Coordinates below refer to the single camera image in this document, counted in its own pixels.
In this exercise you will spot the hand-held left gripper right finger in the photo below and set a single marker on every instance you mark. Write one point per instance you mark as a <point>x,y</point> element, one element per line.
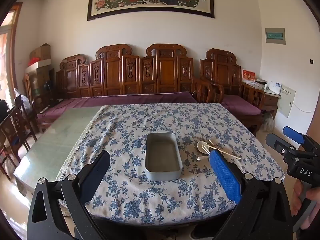
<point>225,175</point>

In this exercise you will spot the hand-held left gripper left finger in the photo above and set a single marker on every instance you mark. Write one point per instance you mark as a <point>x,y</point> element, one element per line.
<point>96,177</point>

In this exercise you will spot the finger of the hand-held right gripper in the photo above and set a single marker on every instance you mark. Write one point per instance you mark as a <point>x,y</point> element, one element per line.
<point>293,133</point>
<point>277,142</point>

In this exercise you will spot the beige chopstick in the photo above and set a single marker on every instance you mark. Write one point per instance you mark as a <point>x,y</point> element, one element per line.
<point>232,156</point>
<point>212,142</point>

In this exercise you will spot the large beige spoon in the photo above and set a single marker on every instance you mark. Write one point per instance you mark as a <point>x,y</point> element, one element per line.
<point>200,147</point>

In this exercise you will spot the rectangular metal container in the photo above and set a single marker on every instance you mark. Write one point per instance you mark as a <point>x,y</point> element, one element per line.
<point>162,155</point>

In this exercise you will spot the person's right hand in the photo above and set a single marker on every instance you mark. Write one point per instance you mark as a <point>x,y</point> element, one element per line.
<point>297,197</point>

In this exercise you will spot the grey mop head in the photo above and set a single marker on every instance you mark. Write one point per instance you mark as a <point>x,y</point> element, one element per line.
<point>267,121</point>

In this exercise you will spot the wooden side table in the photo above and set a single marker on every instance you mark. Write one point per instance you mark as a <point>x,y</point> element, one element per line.
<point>271,102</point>

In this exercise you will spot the white telephone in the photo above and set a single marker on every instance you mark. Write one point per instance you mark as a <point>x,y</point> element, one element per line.
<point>275,87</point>

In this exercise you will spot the blue floral tablecloth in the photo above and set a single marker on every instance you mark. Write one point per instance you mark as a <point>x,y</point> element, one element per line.
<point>125,135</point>

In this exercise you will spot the red printed box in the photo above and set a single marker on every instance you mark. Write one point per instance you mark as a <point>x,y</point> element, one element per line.
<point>248,76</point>

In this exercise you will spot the carved wooden armchair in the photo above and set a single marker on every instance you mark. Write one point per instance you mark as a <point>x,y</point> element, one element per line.
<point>222,70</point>

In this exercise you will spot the carved wooden dining chair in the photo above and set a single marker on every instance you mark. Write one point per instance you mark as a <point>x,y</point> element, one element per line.
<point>27,85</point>
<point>15,127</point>
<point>19,105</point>

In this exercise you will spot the clear plastic bag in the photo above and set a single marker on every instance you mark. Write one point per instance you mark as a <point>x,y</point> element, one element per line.
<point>25,100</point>

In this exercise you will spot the carved wooden sofa bench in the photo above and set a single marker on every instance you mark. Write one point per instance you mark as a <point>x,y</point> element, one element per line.
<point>112,72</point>

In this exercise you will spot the large cardboard box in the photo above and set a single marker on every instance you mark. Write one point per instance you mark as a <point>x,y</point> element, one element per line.
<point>42,80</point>

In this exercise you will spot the black cloth pile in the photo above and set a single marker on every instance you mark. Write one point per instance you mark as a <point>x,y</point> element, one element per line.
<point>3,111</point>

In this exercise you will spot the white open box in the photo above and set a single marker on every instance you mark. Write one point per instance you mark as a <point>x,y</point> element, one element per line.
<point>43,65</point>

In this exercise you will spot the red decoration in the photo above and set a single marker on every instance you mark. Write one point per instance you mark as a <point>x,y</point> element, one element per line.
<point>33,60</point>

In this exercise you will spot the brown cardboard box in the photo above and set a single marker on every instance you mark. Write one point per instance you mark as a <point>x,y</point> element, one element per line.
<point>42,51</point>

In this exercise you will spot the white wall electrical cabinet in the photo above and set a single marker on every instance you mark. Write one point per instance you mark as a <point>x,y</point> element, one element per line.
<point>286,101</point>

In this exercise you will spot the grey wall panel box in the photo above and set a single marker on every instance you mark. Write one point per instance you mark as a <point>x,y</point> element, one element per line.
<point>275,35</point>

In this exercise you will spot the wooden door frame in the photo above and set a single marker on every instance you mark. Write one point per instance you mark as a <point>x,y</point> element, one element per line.
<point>15,55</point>

